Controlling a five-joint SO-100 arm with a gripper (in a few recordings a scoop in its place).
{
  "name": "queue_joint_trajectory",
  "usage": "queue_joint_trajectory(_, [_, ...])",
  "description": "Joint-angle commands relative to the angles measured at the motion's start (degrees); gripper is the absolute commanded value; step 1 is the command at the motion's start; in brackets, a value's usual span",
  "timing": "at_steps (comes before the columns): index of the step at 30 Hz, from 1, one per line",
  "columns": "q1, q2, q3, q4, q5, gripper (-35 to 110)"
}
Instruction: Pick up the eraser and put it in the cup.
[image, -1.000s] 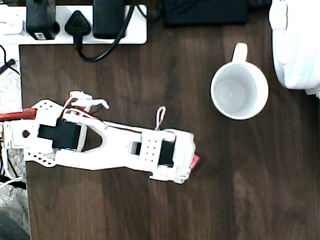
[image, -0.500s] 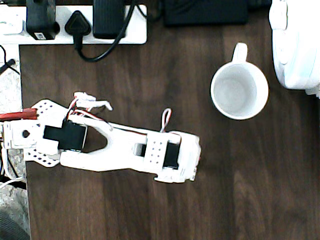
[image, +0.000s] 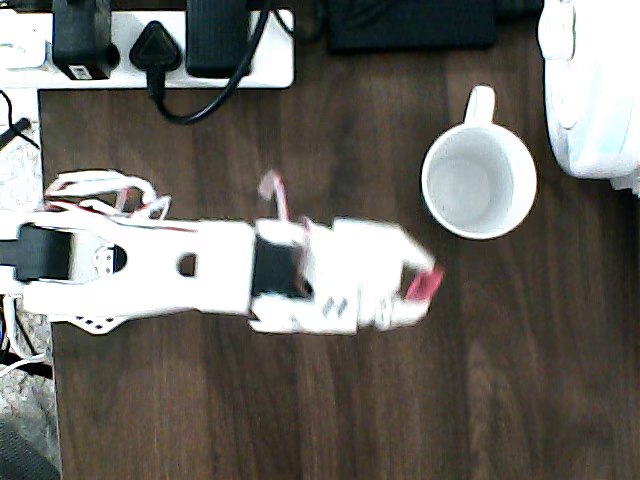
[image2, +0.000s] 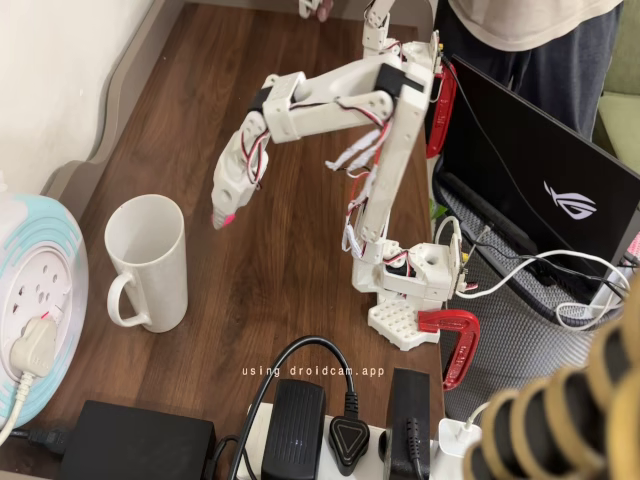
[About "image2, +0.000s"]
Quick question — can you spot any black flat power brick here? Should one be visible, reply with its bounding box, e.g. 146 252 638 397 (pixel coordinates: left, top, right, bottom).
58 399 217 480

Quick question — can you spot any black tall power adapter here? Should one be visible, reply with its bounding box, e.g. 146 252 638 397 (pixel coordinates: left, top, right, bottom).
387 367 432 480

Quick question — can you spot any white power strip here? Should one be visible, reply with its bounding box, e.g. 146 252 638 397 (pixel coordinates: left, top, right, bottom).
234 402 441 480

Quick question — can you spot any black ribbed power adapter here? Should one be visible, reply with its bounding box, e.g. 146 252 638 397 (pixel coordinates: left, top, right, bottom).
260 378 327 480

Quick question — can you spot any white ceramic mug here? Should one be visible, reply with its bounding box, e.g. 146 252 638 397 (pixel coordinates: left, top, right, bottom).
104 193 189 335

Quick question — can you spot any white teal extension cable reel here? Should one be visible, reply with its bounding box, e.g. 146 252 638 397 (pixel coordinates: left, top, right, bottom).
0 192 90 431

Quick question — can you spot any white leader robot arm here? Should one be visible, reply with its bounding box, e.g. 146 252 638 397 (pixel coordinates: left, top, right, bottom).
298 0 446 69

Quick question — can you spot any white cable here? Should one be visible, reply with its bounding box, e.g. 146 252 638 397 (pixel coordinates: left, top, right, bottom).
434 214 632 331

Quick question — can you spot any black ROG laptop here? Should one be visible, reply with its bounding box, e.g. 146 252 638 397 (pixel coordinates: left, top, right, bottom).
439 54 640 306

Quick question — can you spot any white USB charger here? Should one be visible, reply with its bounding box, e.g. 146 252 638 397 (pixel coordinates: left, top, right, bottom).
438 399 494 480

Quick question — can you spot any black triangular plug with cable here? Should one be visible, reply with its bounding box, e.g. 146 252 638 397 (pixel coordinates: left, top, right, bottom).
247 335 371 479

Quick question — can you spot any black power brick connector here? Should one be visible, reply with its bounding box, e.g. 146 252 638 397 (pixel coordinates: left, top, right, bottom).
8 427 72 452

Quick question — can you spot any tan black striped object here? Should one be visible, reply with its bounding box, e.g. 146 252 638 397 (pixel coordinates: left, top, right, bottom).
462 304 640 480

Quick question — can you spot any red C-clamp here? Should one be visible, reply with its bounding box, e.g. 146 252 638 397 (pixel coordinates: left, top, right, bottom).
424 62 458 161
418 309 481 392

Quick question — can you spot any green sofa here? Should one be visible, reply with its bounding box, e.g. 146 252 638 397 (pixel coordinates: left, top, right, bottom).
597 0 640 156

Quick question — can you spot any person in dark shorts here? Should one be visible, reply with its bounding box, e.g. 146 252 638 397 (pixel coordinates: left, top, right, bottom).
432 0 626 151

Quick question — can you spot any beige plug with cable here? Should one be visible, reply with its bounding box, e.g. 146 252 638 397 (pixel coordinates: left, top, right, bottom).
0 315 57 444

